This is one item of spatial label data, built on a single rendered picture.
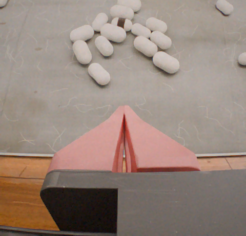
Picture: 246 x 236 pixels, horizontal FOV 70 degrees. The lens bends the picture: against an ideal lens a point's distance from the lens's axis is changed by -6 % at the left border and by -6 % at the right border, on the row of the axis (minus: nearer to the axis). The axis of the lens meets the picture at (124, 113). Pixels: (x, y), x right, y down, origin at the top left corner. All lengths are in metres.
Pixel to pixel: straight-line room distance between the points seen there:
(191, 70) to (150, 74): 0.06
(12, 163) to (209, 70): 0.30
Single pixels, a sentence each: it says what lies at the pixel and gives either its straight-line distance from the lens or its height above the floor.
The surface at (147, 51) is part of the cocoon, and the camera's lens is 0.27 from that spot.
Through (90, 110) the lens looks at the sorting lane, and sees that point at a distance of 0.25.
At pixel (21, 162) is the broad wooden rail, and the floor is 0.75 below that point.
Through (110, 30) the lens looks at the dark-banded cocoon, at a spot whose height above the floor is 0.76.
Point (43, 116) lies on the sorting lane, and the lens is 0.27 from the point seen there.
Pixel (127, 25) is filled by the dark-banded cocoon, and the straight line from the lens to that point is 0.29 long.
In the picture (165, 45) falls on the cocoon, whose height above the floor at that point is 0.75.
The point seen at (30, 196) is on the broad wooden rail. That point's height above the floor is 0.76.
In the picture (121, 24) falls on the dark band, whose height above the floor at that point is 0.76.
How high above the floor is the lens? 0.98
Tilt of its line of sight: 76 degrees down
